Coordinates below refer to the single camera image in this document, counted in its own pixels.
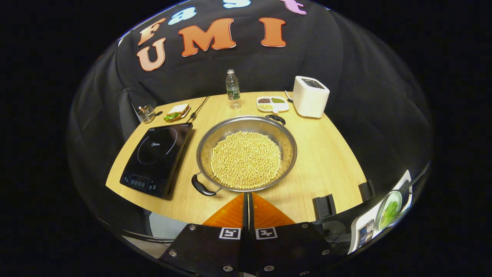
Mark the black table clamp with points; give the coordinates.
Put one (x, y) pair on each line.
(324, 207)
(366, 190)

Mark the sandwich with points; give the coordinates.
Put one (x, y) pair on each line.
(177, 111)

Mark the white divided bean dish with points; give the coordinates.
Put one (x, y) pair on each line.
(282, 105)

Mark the pile of soybeans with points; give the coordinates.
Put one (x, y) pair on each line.
(246, 159)

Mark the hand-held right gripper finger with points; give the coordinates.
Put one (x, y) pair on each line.
(251, 231)
(244, 231)

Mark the clear plastic water bottle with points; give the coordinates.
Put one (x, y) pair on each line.
(232, 90)

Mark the black backdrop cloth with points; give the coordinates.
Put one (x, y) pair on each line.
(346, 77)

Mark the black induction cooktop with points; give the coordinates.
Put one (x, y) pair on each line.
(153, 161)

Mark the bowl of green vegetables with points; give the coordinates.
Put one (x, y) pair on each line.
(390, 211)

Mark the small glass cup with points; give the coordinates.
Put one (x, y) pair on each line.
(148, 114)

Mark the white toaster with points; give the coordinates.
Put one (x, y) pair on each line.
(309, 102)

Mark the stainless steel pot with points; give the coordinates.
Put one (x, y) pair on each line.
(215, 138)

